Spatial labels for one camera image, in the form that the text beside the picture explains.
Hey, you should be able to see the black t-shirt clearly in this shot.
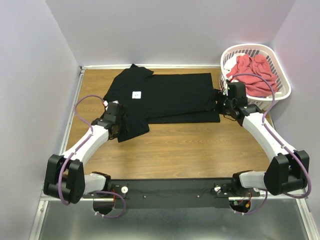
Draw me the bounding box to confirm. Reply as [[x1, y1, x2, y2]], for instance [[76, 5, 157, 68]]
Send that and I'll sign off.
[[104, 64, 220, 142]]

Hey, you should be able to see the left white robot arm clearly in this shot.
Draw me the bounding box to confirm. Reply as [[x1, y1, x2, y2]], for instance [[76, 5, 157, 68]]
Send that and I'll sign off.
[[43, 101, 127, 205]]

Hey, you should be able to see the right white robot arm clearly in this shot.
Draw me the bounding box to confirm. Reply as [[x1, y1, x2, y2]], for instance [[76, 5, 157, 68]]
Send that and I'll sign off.
[[212, 82, 312, 198]]

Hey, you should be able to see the white cloth in basket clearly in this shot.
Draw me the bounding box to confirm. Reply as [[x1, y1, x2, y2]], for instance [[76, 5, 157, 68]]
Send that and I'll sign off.
[[223, 53, 245, 75]]

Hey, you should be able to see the red t-shirt in basket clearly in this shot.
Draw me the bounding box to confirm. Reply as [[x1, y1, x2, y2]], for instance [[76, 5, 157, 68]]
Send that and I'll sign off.
[[226, 54, 278, 98]]

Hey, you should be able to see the white laundry basket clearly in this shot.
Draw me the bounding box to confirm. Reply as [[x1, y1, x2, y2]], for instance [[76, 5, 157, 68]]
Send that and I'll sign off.
[[219, 43, 292, 110]]

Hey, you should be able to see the left silver bolt knob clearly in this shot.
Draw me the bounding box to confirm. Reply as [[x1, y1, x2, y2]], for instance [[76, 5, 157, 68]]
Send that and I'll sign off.
[[121, 186, 129, 194]]

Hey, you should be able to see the silver bolt knob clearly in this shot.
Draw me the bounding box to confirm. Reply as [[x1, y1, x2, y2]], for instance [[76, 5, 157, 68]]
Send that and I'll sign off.
[[121, 186, 129, 194], [214, 186, 222, 194]]

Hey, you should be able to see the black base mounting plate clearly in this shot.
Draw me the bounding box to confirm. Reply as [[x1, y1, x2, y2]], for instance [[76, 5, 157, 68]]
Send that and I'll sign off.
[[82, 177, 261, 210]]

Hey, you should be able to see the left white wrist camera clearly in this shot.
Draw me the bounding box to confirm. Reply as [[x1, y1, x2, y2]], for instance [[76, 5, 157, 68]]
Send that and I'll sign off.
[[103, 100, 119, 108]]

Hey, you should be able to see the aluminium frame rail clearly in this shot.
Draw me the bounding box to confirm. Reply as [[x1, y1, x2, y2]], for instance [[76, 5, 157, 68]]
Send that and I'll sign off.
[[39, 178, 308, 201]]

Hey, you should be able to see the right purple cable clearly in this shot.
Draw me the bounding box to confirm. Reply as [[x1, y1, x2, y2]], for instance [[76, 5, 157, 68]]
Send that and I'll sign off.
[[227, 73, 312, 216]]

